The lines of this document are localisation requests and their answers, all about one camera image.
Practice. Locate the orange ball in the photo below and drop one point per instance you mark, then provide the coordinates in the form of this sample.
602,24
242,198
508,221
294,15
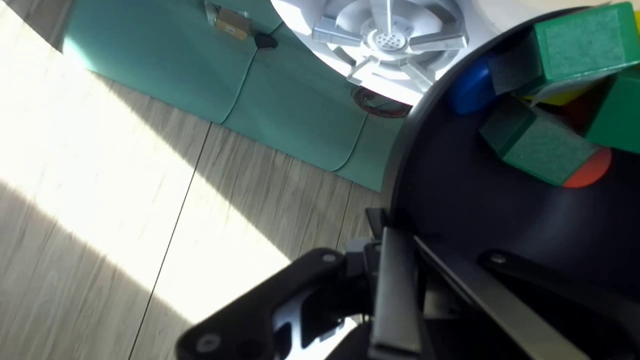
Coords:
591,170

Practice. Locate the blue ball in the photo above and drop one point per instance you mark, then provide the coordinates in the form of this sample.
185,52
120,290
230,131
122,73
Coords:
473,91

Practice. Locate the green block lower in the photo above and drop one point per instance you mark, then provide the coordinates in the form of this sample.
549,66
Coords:
536,143

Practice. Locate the green block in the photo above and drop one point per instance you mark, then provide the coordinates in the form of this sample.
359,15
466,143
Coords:
566,51
536,143
616,123

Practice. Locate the green sofa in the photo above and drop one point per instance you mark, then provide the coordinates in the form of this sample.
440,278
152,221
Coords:
237,64

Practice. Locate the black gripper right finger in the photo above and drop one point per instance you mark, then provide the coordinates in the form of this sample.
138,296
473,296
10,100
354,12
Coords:
580,309

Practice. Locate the green block right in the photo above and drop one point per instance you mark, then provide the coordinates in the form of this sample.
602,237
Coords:
616,123

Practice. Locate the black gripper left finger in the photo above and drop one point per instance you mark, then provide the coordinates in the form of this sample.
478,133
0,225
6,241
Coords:
396,319

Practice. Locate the black bowl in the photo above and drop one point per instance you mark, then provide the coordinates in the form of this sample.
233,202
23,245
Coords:
455,198

